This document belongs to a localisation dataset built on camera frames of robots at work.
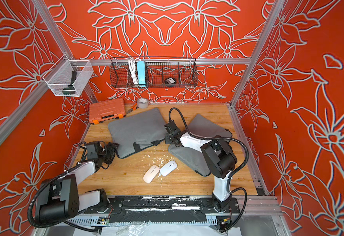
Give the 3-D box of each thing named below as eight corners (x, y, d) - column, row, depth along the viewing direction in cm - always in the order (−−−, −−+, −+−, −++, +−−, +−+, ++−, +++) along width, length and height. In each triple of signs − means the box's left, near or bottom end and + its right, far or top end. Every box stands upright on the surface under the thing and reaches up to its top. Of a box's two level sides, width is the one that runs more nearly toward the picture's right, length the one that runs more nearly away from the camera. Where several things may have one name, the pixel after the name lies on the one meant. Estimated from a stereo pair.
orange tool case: (91, 126, 108) (88, 121, 104) (92, 108, 119) (89, 104, 115) (127, 117, 113) (125, 112, 109) (124, 101, 125) (122, 97, 120)
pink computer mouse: (141, 179, 83) (140, 178, 82) (153, 164, 89) (153, 162, 88) (148, 185, 81) (148, 184, 79) (160, 169, 87) (160, 168, 85)
